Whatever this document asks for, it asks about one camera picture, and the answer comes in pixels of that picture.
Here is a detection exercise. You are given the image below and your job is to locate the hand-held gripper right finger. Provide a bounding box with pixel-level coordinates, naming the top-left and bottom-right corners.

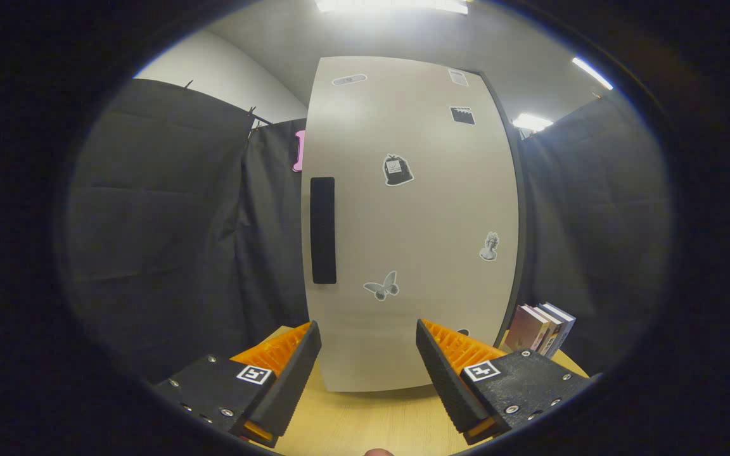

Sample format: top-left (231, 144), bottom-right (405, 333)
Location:
top-left (416, 319), bottom-right (594, 446)

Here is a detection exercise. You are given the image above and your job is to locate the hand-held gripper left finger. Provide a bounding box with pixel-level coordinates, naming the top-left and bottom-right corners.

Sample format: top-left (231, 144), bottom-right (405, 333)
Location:
top-left (153, 320), bottom-right (323, 449)

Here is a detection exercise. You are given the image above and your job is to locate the beige cabinet door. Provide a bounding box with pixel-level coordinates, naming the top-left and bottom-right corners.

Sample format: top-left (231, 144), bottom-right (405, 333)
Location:
top-left (300, 56), bottom-right (520, 393)

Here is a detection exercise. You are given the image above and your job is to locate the black door handle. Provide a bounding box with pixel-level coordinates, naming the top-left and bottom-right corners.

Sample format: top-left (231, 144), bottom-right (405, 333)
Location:
top-left (310, 177), bottom-right (338, 285)

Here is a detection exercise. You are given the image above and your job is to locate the maroon book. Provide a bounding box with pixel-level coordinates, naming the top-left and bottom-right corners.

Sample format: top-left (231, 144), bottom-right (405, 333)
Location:
top-left (506, 304), bottom-right (549, 353)

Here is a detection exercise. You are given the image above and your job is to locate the thin beige book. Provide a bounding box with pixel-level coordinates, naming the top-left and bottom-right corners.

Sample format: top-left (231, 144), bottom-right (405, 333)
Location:
top-left (530, 305), bottom-right (562, 355)

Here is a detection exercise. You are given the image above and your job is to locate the black backdrop cloth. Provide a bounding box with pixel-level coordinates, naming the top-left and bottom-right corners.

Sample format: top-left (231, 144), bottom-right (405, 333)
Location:
top-left (64, 78), bottom-right (676, 381)

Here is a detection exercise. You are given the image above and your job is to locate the small ceiling light panel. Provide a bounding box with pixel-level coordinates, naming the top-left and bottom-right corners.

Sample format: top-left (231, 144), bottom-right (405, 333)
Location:
top-left (513, 113), bottom-right (554, 132)

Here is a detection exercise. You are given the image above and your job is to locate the long ceiling light strip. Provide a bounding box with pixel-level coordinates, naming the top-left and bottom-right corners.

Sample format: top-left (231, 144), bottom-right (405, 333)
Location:
top-left (571, 57), bottom-right (614, 91)

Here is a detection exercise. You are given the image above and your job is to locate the large ceiling light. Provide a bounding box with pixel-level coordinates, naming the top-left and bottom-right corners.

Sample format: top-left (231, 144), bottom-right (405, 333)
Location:
top-left (314, 0), bottom-right (469, 15)

